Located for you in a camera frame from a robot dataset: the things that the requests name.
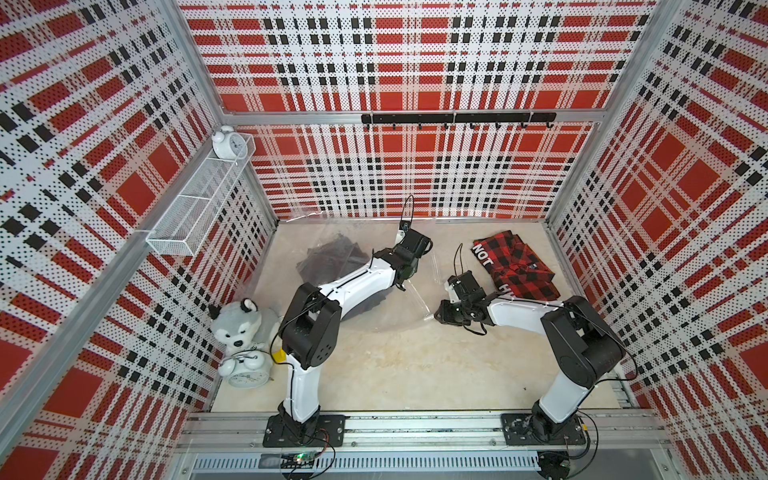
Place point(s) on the red black plaid shirt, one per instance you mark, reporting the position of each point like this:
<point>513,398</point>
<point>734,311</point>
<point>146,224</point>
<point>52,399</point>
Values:
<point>515,268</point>

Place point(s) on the black hook rail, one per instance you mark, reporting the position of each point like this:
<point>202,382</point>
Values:
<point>523,118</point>

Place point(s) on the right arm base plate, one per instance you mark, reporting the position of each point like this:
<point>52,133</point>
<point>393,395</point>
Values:
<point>538,429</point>

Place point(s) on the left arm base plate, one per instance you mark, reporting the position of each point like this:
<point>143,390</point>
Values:
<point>304,429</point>

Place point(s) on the clear plastic vacuum bag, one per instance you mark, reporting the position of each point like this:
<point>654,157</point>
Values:
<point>326,305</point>

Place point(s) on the white alarm clock on shelf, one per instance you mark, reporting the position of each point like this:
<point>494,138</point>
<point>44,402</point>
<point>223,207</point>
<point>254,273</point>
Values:
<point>228,144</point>

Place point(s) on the white wire mesh shelf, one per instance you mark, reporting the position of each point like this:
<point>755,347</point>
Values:
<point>186,223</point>

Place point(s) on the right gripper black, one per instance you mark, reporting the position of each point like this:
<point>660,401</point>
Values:
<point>444,314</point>

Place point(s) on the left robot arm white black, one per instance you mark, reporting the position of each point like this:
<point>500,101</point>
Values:
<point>309,330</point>

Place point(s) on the grey husky plush toy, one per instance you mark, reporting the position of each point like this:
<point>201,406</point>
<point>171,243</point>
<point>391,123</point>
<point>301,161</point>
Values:
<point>243,326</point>

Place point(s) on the white alarm clock on floor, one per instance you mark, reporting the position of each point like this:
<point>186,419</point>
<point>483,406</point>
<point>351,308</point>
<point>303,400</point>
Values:
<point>247,369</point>

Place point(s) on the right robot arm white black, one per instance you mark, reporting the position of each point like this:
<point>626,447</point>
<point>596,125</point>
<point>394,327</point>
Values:
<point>584,346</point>

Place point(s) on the yellow small block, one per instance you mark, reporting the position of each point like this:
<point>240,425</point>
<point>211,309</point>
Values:
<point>279,356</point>

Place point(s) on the aluminium mounting rail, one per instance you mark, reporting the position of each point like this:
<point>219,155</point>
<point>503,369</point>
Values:
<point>426,430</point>

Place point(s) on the electronics board with cables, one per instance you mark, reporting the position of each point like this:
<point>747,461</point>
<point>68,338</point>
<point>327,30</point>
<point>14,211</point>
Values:
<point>297,465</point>

